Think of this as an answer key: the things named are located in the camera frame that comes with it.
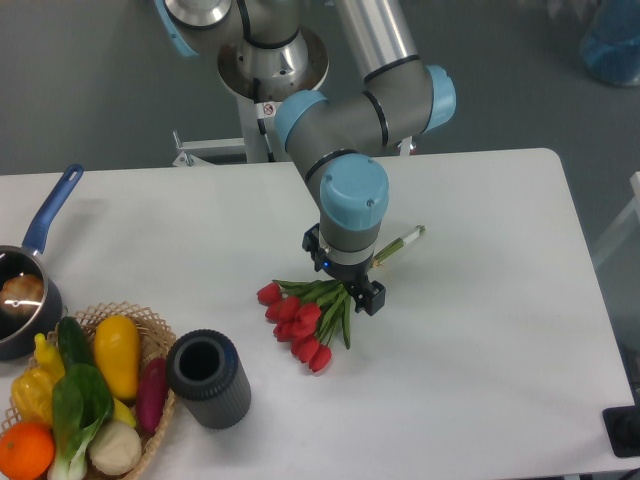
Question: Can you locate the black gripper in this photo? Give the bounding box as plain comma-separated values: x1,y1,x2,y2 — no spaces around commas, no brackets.
302,223,386,315

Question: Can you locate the red tulip bouquet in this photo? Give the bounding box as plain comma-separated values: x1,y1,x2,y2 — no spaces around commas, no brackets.
256,224,427,374

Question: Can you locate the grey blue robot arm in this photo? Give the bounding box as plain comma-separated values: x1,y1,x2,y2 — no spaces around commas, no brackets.
155,1,456,314

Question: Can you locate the dark grey ribbed vase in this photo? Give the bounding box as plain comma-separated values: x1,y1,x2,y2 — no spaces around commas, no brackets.
166,329,252,430

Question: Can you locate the woven wicker basket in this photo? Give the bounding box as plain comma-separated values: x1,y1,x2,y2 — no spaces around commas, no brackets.
1,302,176,479

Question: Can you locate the purple eggplant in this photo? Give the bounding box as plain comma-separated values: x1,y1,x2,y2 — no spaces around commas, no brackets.
135,357,168,434

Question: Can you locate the yellow squash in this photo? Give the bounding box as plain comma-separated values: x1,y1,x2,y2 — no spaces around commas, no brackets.
94,315,141,402

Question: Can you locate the yellow banana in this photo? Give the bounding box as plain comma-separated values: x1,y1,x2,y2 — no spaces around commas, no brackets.
113,398,137,428

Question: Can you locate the dark green cucumber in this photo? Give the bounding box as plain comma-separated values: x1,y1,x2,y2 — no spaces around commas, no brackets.
56,316,96,370

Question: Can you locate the beige round bun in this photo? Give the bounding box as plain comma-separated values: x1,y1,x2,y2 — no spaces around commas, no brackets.
89,420,142,476

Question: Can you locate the green bok choy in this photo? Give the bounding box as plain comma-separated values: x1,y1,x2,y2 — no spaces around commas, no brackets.
48,363,113,479

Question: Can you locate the black device at edge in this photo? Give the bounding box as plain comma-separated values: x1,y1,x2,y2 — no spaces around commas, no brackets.
602,406,639,458

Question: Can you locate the brown bread in pan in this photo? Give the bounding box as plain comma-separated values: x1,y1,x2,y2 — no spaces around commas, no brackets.
1,274,44,317

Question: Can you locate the yellow bell pepper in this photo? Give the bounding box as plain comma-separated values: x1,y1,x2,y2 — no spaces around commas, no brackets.
11,367,54,427

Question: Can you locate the blue translucent container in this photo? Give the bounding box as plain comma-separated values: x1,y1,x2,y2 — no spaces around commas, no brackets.
579,0,639,87

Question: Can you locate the orange fruit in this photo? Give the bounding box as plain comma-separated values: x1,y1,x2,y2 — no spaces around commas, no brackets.
1,422,55,479

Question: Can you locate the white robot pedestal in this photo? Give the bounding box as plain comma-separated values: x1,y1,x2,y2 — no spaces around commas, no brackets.
172,94,419,168

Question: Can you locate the blue handled saucepan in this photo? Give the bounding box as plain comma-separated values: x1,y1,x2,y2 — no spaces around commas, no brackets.
1,164,84,361

